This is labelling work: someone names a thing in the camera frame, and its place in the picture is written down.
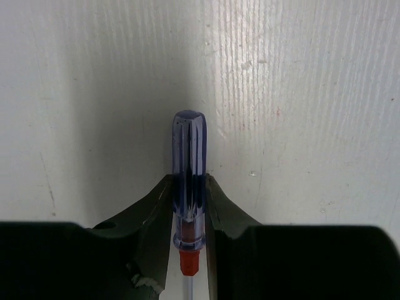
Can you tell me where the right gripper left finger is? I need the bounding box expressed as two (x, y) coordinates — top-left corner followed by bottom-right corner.
(1, 175), (173, 299)

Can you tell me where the blue red screwdriver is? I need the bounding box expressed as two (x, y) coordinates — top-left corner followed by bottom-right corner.
(172, 110), (207, 299)

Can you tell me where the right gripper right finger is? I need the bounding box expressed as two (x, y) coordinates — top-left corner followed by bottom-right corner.
(206, 176), (399, 299)

